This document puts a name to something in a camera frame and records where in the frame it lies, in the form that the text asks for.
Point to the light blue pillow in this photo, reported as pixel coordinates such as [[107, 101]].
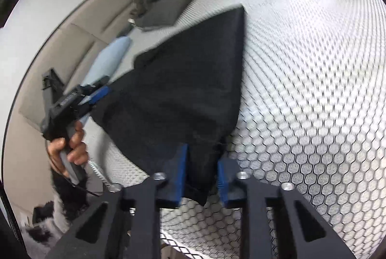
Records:
[[111, 56]]

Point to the person's left forearm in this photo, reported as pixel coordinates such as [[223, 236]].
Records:
[[69, 198]]

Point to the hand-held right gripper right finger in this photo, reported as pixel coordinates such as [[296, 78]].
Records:
[[223, 183]]

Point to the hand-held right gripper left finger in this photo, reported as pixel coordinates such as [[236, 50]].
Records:
[[181, 174]]

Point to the white mesh bed mattress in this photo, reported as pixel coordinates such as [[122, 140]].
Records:
[[301, 96]]

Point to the black pants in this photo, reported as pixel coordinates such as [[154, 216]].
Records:
[[181, 81]]

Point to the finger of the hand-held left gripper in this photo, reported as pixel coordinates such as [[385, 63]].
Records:
[[101, 81], [101, 92]]

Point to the beige padded headboard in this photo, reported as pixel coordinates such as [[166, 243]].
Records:
[[60, 50]]

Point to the person's left hand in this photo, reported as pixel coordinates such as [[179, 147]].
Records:
[[78, 150]]

